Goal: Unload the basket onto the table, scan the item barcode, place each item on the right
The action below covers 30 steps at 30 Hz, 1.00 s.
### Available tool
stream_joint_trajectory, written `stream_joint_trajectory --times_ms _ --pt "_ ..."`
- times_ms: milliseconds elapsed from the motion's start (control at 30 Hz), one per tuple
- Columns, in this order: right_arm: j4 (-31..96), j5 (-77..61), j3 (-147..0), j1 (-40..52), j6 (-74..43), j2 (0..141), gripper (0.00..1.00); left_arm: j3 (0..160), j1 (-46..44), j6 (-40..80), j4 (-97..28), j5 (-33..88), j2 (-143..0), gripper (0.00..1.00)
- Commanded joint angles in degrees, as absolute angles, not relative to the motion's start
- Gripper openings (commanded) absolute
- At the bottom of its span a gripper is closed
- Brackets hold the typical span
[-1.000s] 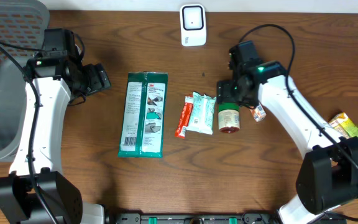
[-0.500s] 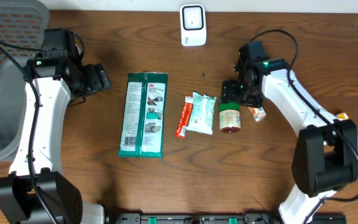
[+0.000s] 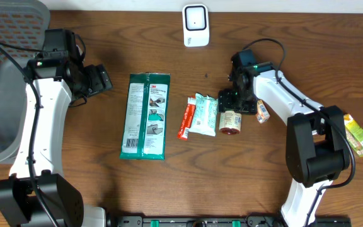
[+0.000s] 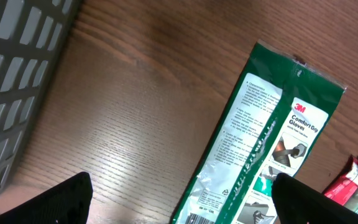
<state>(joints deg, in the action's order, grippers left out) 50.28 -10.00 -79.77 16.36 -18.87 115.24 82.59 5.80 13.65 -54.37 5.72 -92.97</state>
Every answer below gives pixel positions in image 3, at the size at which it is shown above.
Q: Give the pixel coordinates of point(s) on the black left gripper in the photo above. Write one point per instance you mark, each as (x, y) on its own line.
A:
(99, 82)

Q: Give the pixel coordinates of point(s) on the red white snack packet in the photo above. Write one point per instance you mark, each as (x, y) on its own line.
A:
(187, 118)

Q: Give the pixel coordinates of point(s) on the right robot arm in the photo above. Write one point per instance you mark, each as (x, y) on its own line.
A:
(316, 149)

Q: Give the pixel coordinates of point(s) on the green juice carton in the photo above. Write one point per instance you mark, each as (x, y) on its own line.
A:
(354, 134)

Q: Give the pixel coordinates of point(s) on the green lid spice jar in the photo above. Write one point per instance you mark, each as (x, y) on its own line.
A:
(230, 122)

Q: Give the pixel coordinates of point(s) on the orange tissue packet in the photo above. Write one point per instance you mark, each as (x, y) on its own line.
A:
(262, 114)

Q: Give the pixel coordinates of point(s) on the grey plastic mesh basket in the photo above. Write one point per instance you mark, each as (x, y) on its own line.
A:
(22, 26)

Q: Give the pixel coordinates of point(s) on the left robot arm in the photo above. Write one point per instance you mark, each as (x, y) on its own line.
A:
(36, 192)

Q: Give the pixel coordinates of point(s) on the green white barcode packet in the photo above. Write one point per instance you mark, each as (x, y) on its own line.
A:
(144, 136)

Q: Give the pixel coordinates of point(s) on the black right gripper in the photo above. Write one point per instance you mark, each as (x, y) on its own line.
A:
(225, 100)

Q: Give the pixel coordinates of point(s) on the white barcode scanner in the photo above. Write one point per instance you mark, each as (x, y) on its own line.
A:
(196, 31)

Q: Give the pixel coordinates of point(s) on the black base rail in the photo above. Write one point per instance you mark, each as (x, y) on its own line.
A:
(249, 221)

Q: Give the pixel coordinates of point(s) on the white teal snack packet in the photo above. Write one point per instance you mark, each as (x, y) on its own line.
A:
(205, 115)

